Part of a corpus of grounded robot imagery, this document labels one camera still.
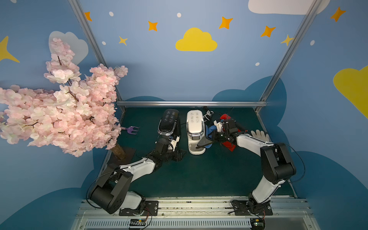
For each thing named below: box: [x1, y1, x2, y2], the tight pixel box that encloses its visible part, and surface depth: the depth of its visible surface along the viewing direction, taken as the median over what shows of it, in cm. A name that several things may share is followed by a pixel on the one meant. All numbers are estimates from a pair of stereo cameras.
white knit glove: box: [250, 129, 271, 143], surface depth 107 cm
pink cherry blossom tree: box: [0, 37, 129, 161], surface depth 53 cm
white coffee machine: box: [186, 109, 206, 155], surface depth 86 cm
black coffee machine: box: [157, 108, 182, 139], surface depth 85 cm
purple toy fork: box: [120, 126, 140, 135], surface depth 110 cm
